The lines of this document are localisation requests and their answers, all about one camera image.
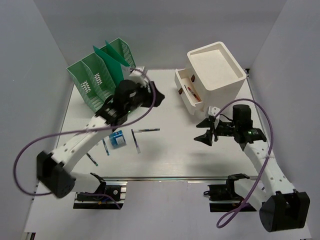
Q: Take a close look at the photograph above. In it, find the green pen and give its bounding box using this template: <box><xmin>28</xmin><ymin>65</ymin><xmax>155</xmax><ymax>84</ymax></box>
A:
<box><xmin>86</xmin><ymin>153</ymin><xmax>99</xmax><ymax>166</ymax></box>

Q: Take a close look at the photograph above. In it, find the green mesh file rack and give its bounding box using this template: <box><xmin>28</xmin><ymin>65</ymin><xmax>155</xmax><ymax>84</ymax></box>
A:
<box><xmin>66</xmin><ymin>37</ymin><xmax>137</xmax><ymax>115</ymax></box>

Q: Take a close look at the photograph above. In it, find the green file folder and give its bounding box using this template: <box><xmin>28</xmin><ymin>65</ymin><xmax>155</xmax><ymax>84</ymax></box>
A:
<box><xmin>93</xmin><ymin>37</ymin><xmax>136</xmax><ymax>87</ymax></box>

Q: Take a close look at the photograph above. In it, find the purple cable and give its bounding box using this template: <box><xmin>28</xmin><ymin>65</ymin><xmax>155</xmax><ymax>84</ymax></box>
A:
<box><xmin>12</xmin><ymin>68</ymin><xmax>159</xmax><ymax>196</ymax></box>
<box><xmin>216</xmin><ymin>98</ymin><xmax>274</xmax><ymax>229</ymax></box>

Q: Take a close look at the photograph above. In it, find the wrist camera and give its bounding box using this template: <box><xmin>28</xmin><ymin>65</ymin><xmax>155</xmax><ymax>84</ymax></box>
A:
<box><xmin>128</xmin><ymin>66</ymin><xmax>148</xmax><ymax>86</ymax></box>
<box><xmin>206</xmin><ymin>106</ymin><xmax>221</xmax><ymax>118</ymax></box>

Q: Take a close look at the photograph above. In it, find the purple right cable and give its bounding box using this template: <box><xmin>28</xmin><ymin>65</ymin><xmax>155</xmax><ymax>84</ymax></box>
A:
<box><xmin>216</xmin><ymin>98</ymin><xmax>274</xmax><ymax>229</ymax></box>

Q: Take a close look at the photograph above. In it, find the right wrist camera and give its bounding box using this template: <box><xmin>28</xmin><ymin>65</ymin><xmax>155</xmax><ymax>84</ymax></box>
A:
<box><xmin>206</xmin><ymin>106</ymin><xmax>221</xmax><ymax>118</ymax></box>

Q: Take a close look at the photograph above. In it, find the red gel pen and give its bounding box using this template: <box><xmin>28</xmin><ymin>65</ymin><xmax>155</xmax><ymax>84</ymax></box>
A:
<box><xmin>187</xmin><ymin>87</ymin><xmax>201</xmax><ymax>102</ymax></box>

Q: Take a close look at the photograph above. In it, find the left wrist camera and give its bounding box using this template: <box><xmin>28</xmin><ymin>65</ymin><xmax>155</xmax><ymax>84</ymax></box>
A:
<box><xmin>128</xmin><ymin>66</ymin><xmax>148</xmax><ymax>86</ymax></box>

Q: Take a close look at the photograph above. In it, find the black gel pen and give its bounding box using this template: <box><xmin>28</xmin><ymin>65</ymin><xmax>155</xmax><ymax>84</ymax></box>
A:
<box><xmin>133</xmin><ymin>128</ymin><xmax>160</xmax><ymax>133</ymax></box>

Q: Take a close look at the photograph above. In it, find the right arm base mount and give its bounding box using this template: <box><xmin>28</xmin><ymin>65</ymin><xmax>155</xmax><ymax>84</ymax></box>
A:
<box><xmin>203</xmin><ymin>173</ymin><xmax>253</xmax><ymax>213</ymax></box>

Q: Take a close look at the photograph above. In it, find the blue white small box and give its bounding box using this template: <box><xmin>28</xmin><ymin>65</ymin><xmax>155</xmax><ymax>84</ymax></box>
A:
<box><xmin>108</xmin><ymin>130</ymin><xmax>126</xmax><ymax>149</ymax></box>

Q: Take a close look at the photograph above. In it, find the white drawer cabinet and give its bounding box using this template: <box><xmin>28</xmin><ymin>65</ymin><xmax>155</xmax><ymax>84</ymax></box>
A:
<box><xmin>186</xmin><ymin>41</ymin><xmax>247</xmax><ymax>113</ymax></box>

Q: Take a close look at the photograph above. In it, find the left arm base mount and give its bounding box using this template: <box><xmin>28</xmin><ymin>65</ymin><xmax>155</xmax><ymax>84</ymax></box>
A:
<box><xmin>73</xmin><ymin>172</ymin><xmax>127</xmax><ymax>210</ymax></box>

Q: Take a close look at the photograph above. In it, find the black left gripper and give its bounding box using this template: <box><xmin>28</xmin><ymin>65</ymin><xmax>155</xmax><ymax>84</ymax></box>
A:
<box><xmin>125</xmin><ymin>81</ymin><xmax>165</xmax><ymax>114</ymax></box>

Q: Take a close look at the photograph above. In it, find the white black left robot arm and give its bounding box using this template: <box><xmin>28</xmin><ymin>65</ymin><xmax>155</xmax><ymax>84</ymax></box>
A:
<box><xmin>36</xmin><ymin>80</ymin><xmax>165</xmax><ymax>200</ymax></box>

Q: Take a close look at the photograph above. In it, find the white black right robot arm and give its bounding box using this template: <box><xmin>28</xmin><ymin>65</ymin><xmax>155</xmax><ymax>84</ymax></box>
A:
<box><xmin>195</xmin><ymin>104</ymin><xmax>310</xmax><ymax>232</ymax></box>

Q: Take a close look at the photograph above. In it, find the purple gel pen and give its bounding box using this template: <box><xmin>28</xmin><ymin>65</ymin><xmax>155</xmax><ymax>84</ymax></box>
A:
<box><xmin>131</xmin><ymin>129</ymin><xmax>141</xmax><ymax>154</ymax></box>

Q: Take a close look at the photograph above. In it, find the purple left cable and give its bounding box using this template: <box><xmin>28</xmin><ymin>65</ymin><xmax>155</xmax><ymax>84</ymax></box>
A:
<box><xmin>12</xmin><ymin>68</ymin><xmax>159</xmax><ymax>196</ymax></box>

